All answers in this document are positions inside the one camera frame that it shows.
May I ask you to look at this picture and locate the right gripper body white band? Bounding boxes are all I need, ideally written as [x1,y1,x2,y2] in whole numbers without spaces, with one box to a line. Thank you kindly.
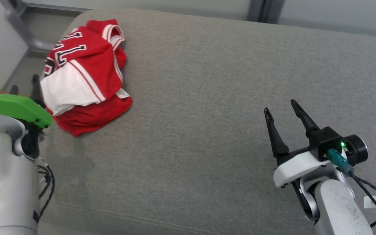
[273,147,348,190]

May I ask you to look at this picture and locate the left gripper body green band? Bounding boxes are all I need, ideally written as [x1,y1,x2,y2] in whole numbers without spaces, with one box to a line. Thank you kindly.
[0,94,53,128]

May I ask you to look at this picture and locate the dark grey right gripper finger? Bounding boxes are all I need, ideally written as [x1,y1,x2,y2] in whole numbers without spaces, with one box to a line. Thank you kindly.
[264,107,290,159]
[290,100,321,133]

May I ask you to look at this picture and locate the red Bulls basketball jersey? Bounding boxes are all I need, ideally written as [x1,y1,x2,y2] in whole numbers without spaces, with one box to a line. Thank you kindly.
[40,19,130,116]

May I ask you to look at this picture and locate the red shorts with white stripes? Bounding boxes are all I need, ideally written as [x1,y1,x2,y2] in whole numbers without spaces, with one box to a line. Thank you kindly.
[47,95,133,137]

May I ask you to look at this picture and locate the grey fabric sofa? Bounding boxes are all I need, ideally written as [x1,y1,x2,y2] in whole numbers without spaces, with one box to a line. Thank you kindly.
[37,8,376,235]

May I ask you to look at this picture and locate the teal right camera cable plug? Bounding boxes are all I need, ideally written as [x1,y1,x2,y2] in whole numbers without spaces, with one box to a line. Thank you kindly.
[326,149,355,177]

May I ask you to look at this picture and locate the grey metal pipe frame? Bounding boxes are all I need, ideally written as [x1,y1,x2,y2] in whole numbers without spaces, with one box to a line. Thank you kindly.
[0,0,55,53]

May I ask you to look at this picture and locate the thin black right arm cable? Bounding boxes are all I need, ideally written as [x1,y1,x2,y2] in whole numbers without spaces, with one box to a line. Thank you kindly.
[348,173,376,235]

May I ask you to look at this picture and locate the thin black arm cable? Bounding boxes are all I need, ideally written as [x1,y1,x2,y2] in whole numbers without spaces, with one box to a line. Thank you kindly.
[36,160,55,226]
[348,173,376,235]

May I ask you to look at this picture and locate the white cable tag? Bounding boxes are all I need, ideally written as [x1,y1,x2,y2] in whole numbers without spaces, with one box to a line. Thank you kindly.
[364,195,376,219]

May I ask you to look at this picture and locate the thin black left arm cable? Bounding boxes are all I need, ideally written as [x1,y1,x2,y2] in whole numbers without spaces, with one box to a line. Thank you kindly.
[36,160,55,226]

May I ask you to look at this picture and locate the grey metal partition post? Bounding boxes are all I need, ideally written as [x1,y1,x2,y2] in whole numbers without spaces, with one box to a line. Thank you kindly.
[247,0,285,24]

